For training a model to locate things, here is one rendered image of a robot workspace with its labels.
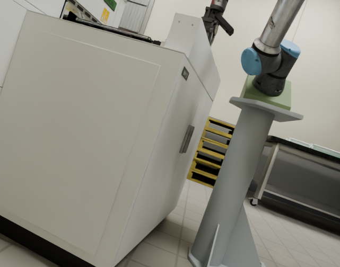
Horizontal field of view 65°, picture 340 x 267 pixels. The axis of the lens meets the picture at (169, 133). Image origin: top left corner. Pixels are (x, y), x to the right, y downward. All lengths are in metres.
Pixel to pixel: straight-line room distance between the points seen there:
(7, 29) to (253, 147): 1.10
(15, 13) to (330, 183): 4.52
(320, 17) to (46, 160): 4.59
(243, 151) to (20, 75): 0.98
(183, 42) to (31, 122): 0.60
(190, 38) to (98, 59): 0.32
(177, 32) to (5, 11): 0.59
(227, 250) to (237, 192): 0.32
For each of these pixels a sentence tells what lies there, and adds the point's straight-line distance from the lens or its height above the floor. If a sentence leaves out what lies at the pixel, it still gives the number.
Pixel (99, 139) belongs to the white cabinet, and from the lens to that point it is 0.92.
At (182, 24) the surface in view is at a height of 0.92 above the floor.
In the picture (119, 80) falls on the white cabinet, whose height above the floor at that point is 0.67.
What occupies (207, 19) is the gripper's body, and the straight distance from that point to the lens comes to 1.37.
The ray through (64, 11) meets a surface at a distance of 1.33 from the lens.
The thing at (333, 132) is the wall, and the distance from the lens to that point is 4.81.
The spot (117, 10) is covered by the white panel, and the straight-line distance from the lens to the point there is 1.69.
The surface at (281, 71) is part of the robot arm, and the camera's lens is 1.33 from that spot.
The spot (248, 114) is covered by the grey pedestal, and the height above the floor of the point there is 0.76.
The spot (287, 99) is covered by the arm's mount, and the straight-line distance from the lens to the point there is 1.41.
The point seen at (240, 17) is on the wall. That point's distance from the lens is 4.75.
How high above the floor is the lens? 0.60
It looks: 2 degrees down
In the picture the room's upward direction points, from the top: 19 degrees clockwise
